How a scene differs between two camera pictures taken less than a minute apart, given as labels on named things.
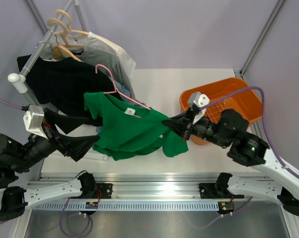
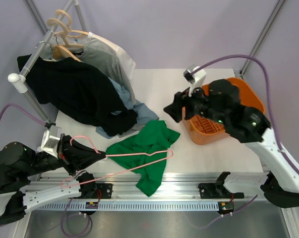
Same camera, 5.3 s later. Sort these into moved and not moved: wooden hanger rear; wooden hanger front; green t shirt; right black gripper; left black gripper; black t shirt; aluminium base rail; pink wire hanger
Moved: green t shirt; left black gripper; pink wire hanger; right black gripper
Not moved: aluminium base rail; wooden hanger front; wooden hanger rear; black t shirt
